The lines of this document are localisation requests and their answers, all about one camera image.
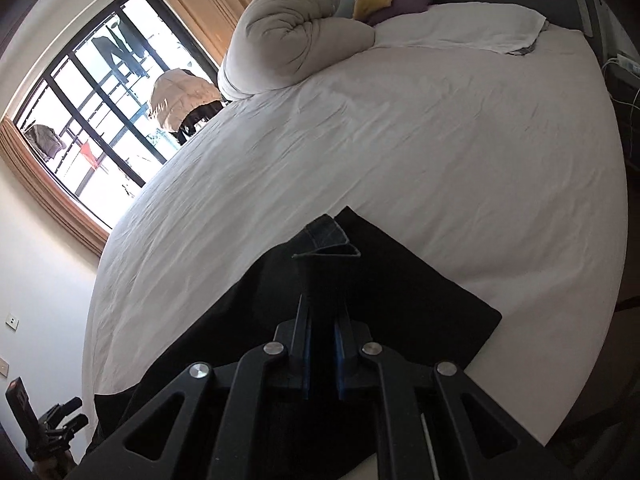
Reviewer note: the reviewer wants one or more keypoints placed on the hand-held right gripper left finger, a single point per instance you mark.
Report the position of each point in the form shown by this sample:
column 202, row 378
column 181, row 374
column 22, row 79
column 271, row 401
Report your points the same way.
column 300, row 355

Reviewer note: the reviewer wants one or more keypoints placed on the rolled grey duvet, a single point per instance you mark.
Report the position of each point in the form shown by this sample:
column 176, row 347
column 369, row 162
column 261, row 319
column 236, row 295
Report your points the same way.
column 290, row 35

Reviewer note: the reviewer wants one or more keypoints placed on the tan curtain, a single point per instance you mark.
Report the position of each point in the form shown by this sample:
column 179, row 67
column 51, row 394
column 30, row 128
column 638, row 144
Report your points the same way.
column 45, row 185
column 200, row 0

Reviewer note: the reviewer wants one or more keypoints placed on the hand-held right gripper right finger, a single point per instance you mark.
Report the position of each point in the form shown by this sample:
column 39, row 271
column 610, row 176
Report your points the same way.
column 350, row 355

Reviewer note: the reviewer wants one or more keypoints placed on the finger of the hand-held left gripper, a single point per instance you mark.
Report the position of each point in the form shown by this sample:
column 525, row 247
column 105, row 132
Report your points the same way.
column 72, row 425
column 65, row 408

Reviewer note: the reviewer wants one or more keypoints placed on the hanging grey garment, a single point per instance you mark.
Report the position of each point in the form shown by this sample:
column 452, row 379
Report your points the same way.
column 45, row 142

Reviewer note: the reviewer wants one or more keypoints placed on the black framed window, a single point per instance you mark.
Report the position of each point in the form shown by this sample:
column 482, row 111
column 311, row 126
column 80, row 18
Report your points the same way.
column 65, row 110

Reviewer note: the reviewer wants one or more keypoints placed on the hanging red garment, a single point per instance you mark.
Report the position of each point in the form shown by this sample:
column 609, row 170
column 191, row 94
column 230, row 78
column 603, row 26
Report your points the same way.
column 87, row 152

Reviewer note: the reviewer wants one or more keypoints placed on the black denim pants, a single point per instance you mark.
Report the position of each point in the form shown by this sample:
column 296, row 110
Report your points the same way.
column 425, row 300

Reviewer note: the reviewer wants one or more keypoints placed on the white wall socket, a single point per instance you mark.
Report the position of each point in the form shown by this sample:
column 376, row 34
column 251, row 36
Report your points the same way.
column 4, row 367
column 11, row 321

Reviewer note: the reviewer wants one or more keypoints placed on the bed with white sheet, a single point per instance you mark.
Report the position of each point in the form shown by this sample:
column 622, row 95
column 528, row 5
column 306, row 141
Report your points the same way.
column 400, row 135

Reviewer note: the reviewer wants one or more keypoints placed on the hanging dark garment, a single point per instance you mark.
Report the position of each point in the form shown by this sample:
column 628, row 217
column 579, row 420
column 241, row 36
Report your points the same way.
column 117, row 42

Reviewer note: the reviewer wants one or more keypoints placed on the hanging black garment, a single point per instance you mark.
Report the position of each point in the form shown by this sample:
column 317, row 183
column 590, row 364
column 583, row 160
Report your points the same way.
column 192, row 117

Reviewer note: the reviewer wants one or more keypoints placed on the flat white pillow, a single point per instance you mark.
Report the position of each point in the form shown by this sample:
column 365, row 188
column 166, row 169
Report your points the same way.
column 460, row 25

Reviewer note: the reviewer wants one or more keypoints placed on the hanging beige jacket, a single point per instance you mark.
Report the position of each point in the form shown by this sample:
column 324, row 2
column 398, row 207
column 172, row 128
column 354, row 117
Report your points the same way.
column 180, row 92

